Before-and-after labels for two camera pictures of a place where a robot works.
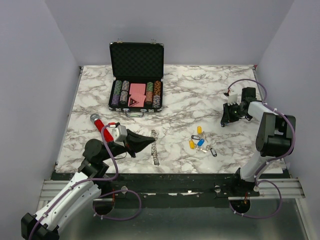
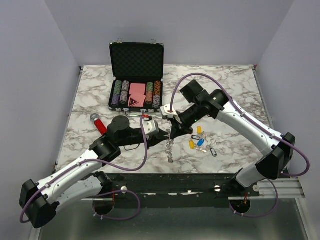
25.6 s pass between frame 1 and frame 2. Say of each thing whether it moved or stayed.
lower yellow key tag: stayed
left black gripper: moved
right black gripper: moved
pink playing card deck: stayed
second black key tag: stayed
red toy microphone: stayed
